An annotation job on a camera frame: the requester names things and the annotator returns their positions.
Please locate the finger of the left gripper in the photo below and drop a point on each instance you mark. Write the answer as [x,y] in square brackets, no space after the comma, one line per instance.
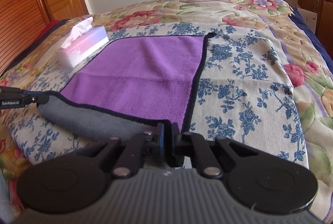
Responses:
[39,97]

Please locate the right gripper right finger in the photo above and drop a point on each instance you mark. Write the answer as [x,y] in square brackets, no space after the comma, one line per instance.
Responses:
[195,147]

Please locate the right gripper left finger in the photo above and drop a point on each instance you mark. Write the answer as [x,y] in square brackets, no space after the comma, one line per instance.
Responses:
[147,143]

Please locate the purple grey microfibre towel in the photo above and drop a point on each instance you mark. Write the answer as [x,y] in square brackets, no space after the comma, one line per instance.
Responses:
[130,86]

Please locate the floral bed blanket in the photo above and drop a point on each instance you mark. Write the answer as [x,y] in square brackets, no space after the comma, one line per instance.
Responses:
[263,81]

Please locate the pink white tissue pack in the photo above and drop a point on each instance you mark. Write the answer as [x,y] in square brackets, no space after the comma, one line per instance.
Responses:
[82,40]

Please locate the dark blue bed sheet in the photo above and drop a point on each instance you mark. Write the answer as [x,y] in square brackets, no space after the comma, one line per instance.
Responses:
[298,20]

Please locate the white cardboard box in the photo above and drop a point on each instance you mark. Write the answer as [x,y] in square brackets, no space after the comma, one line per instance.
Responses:
[309,17]

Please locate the wooden sideboard cabinet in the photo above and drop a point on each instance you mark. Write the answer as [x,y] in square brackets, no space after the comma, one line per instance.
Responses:
[324,27]

